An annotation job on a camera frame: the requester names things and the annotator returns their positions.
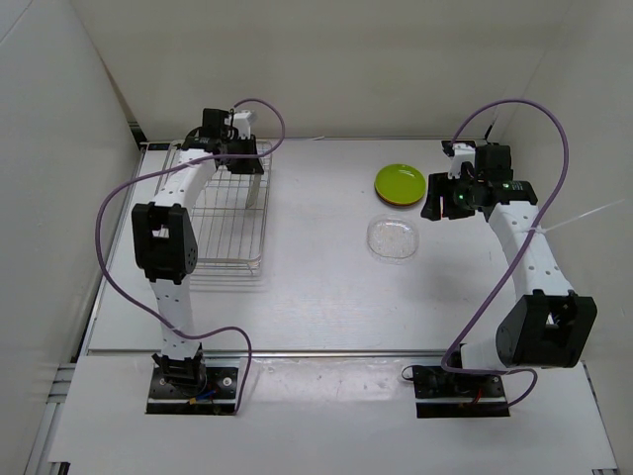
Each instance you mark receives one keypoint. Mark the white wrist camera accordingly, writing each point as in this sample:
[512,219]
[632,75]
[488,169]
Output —
[240,123]
[461,154]

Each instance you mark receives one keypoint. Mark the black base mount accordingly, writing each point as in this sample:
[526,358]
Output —
[440,394]
[190,387]

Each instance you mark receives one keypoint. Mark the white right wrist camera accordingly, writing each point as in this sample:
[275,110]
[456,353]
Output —
[461,154]

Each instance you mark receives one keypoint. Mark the green plate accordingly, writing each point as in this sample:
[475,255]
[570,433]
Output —
[400,183]

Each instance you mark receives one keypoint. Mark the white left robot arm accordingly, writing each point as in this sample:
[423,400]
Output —
[166,249]

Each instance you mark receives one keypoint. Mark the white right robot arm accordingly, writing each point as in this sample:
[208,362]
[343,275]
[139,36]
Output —
[549,324]

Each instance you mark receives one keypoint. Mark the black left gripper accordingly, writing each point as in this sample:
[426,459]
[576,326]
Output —
[248,166]

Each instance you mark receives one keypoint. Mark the aluminium rail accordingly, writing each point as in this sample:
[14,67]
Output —
[408,353]

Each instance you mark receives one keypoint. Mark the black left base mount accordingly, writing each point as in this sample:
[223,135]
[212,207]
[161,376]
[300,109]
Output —
[190,387]

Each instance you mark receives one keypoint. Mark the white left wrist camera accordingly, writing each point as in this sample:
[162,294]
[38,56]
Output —
[240,123]

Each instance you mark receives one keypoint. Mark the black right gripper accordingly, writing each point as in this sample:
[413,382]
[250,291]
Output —
[439,185]

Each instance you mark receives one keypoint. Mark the orange plate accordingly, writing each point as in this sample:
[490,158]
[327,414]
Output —
[399,206]

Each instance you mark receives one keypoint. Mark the white cable tie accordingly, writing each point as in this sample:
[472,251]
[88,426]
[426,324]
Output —
[543,231]

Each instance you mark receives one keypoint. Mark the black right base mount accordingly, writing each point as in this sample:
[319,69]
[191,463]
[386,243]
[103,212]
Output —
[440,394]

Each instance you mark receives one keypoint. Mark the metal wire dish rack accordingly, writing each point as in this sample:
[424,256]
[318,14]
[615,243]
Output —
[230,237]

